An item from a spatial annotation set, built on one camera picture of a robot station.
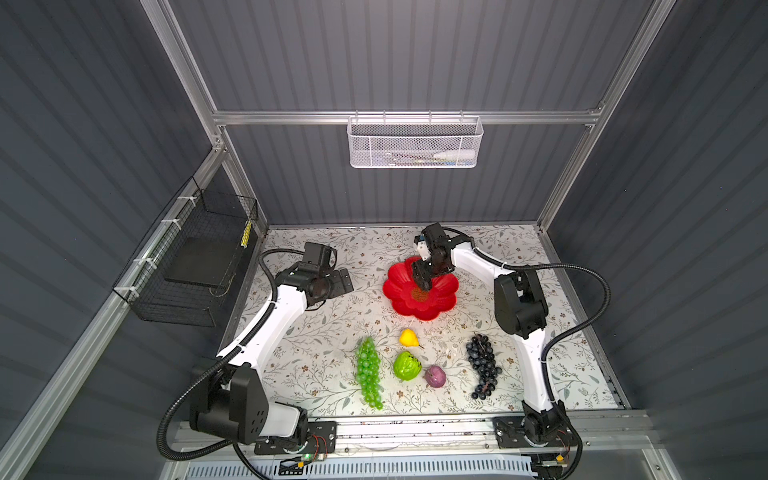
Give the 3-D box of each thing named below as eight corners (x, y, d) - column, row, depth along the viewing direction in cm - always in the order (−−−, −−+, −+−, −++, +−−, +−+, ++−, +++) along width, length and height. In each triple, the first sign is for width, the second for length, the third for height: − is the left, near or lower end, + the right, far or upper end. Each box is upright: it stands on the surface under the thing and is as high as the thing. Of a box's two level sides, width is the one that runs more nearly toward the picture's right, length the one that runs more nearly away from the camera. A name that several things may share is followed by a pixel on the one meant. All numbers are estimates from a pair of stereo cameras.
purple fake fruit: (426, 388, 83) (427, 382, 79) (425, 371, 86) (426, 365, 82) (444, 388, 83) (446, 382, 79) (442, 371, 86) (444, 365, 82)
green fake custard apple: (390, 371, 86) (390, 363, 81) (403, 356, 89) (404, 347, 84) (408, 387, 83) (410, 379, 78) (421, 370, 86) (423, 362, 81)
